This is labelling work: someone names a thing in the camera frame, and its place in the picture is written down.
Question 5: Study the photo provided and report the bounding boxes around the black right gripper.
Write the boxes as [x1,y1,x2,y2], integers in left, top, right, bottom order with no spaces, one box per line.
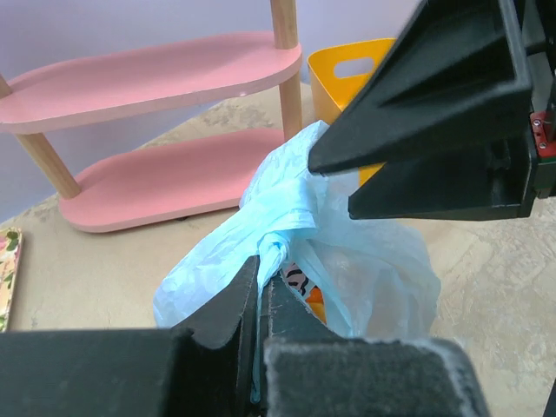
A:
[308,1,555,221]

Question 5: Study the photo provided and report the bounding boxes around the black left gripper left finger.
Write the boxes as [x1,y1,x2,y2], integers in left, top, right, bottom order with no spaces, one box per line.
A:
[1,256,259,416]

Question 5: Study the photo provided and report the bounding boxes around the blue printed plastic bag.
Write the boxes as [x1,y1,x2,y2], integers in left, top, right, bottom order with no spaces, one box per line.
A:
[151,120,442,403]

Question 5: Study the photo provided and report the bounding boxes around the pink three-tier shelf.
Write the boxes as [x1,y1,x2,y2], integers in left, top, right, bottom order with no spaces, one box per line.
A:
[0,0,304,235]

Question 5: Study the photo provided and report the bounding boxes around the yellow plastic basket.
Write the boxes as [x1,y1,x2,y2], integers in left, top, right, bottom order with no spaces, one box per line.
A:
[306,37,399,188]

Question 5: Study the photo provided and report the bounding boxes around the glazed cruller donut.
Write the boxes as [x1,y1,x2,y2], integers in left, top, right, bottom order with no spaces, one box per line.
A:
[305,287,327,324]

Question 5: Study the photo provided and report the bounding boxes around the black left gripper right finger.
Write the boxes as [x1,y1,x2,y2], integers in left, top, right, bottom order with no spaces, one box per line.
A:
[262,277,490,416]

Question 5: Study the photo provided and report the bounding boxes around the floral rectangular tray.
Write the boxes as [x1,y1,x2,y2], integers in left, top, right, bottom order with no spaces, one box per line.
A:
[0,228,23,333]

